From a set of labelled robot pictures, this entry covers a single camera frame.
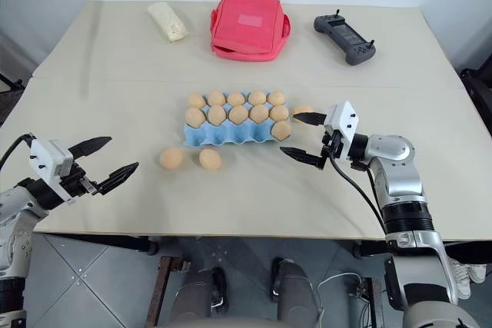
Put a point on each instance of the white rolled cloth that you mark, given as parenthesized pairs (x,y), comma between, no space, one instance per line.
(167,20)

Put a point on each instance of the grey handheld remote controller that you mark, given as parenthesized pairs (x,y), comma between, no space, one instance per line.
(344,38)

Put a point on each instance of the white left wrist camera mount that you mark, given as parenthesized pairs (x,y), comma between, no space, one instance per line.
(48,157)

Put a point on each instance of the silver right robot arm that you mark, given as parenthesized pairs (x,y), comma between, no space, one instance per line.
(403,189)

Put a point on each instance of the black stand leg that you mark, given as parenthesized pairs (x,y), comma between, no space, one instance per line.
(11,81)

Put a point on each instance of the red fabric bag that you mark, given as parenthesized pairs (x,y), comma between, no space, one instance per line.
(246,24)

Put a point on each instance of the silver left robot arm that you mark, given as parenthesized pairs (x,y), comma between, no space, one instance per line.
(15,224)

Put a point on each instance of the white sneaker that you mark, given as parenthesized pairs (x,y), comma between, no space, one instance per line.
(467,272)

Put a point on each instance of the black table frame bar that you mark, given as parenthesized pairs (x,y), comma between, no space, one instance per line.
(96,242)
(461,249)

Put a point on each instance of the blue egg tray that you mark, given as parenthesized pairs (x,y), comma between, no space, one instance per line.
(227,135)

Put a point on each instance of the rusty metal floor bar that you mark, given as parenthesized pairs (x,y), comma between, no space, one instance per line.
(165,285)
(374,301)

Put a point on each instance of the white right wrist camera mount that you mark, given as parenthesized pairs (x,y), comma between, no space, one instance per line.
(342,120)

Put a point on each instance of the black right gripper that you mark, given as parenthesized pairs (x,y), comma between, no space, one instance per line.
(331,147)

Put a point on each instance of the dark rounded robot foot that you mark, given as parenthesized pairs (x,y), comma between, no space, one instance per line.
(200,297)
(294,293)

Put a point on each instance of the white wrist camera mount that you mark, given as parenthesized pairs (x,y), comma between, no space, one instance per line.
(48,157)
(342,120)

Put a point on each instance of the tan egg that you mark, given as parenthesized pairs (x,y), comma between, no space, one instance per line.
(279,112)
(195,117)
(210,159)
(236,98)
(196,100)
(257,97)
(282,130)
(171,158)
(259,113)
(216,114)
(276,97)
(238,114)
(216,97)
(303,108)

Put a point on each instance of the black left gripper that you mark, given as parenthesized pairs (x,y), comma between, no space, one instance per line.
(77,184)

